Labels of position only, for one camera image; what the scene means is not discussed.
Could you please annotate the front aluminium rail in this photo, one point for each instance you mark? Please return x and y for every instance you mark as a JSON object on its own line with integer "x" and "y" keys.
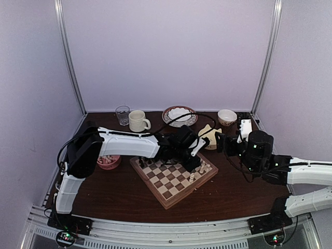
{"x": 233, "y": 233}

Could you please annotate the clear drinking glass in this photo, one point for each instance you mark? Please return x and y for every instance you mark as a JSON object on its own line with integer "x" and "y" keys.
{"x": 122, "y": 113}

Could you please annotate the patterned brown rim plate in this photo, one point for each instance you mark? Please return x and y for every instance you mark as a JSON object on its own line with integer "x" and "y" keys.
{"x": 174, "y": 123}

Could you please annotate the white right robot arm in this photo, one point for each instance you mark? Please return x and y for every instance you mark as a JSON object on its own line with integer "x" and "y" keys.
{"x": 292, "y": 171}

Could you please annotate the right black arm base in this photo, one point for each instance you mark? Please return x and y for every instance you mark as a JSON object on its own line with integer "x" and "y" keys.
{"x": 270, "y": 222}

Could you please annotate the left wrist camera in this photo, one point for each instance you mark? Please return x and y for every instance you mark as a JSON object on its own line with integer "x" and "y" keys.
{"x": 198, "y": 144}

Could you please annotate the white scalloped bowl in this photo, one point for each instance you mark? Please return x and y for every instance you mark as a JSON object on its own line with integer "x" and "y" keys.
{"x": 180, "y": 114}

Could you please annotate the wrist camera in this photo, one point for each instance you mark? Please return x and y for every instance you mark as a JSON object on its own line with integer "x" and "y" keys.
{"x": 244, "y": 127}
{"x": 198, "y": 144}

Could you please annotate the aluminium frame post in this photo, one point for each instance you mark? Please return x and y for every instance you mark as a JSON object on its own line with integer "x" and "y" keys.
{"x": 273, "y": 35}
{"x": 67, "y": 53}

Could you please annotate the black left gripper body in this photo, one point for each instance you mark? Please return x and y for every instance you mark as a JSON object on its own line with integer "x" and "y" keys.
{"x": 180, "y": 157}

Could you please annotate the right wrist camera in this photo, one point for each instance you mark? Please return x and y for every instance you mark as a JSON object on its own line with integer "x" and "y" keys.
{"x": 244, "y": 127}

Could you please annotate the yellow cat-ear bowl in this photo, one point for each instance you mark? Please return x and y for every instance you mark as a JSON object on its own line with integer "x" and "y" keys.
{"x": 211, "y": 136}

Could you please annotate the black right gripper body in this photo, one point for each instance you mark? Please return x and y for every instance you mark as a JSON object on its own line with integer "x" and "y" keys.
{"x": 249, "y": 163}

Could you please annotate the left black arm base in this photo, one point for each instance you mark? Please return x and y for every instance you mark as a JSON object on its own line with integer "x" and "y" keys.
{"x": 68, "y": 222}

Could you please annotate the cream ribbed mug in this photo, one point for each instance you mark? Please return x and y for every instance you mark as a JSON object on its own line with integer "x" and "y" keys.
{"x": 138, "y": 121}

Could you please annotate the pink cat-ear bowl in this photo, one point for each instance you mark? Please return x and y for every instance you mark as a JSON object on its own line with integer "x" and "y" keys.
{"x": 111, "y": 166}

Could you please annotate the white chess pieces pile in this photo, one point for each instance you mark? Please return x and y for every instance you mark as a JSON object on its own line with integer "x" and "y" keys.
{"x": 107, "y": 159}

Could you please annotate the white chess knight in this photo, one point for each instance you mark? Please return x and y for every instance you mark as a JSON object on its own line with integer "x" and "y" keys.
{"x": 202, "y": 168}

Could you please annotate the black chess piece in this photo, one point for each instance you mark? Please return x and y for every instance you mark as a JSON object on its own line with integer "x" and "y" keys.
{"x": 141, "y": 162}

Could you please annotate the left aluminium frame post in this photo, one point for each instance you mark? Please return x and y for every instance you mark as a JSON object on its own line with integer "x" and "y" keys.
{"x": 67, "y": 53}

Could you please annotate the wooden chess board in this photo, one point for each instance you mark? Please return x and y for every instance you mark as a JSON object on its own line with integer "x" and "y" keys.
{"x": 169, "y": 183}

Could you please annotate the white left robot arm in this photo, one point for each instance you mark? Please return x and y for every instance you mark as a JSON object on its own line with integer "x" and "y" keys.
{"x": 88, "y": 144}

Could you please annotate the white floral small bowl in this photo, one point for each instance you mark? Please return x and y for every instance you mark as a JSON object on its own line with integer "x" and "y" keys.
{"x": 226, "y": 117}

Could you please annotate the right aluminium frame post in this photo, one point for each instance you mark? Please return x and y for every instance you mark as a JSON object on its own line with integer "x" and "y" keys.
{"x": 273, "y": 35}

